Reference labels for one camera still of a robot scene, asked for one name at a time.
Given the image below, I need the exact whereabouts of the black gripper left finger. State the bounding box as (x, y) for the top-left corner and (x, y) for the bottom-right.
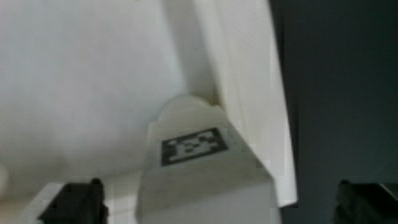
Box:
(38, 178), (109, 224)

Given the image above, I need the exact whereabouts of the white table leg with tag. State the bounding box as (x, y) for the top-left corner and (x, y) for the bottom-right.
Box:
(136, 96), (283, 224)

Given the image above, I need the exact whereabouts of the white square tabletop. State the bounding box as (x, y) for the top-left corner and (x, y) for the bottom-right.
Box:
(0, 0), (298, 224)

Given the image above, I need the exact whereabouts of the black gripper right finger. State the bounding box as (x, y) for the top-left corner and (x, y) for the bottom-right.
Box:
(335, 180), (398, 224)

